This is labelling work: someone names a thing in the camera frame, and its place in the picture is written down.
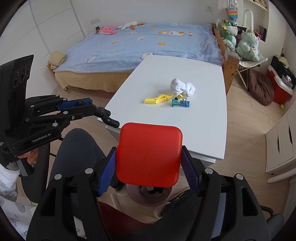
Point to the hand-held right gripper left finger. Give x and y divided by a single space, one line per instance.
107 176

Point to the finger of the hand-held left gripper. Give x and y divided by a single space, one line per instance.
81 112
74 103

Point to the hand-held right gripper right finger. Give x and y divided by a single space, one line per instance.
190 176

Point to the red square plastic lid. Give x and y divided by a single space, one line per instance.
148 155

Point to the pink trash bin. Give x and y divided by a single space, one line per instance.
148 199

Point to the person's left hand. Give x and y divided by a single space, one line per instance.
30 157

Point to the person's left shoe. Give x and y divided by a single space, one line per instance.
119 187

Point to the person's shoe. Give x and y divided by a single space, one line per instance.
159 209
119 187

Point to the beige mattress cover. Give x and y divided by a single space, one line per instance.
92 81

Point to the person's right leg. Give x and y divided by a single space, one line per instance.
185 208

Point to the person's leg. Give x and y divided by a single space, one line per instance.
185 208
76 150

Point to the person's left leg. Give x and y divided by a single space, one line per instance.
76 150

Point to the red seat cushion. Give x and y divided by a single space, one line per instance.
120 215

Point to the person's right shoe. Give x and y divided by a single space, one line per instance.
159 209

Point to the beige folded cloth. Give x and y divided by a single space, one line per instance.
56 59

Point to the blue binder clip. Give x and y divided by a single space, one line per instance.
185 103

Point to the teal binder clip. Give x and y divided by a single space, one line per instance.
175 102

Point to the yellow plastic clip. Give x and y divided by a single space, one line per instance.
157 99

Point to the pink plush toy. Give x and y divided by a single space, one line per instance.
106 30

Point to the white socks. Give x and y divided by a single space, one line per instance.
182 87

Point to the black chair armrest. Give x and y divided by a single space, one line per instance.
274 217

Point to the white goose plush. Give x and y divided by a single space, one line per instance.
128 25

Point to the blue printed blanket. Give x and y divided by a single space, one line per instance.
150 44

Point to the white drawer cabinet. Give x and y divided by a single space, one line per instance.
282 143

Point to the grey printed clothing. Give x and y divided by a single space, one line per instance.
16 213

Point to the brown beanbag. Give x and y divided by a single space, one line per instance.
261 88

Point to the yellow ball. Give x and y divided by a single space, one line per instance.
282 106

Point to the red cooler box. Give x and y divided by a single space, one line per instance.
279 90

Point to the white folding chair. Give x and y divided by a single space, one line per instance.
249 64

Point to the clear corner guard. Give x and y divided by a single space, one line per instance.
231 55

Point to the black bag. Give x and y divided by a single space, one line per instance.
277 67

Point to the teal dinosaur plush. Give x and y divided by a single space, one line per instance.
247 46

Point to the green dragon plush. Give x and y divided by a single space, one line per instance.
229 34

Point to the beige hat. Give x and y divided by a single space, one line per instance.
283 59

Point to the black box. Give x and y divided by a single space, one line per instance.
241 29

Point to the rainbow pop bag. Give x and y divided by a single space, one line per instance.
232 14

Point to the white wall switch panel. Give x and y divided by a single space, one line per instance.
95 20

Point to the wooden bed frame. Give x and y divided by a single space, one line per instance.
230 71

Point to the white metal arch rail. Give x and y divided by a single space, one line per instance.
245 19

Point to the white wall shelf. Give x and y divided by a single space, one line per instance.
267 18

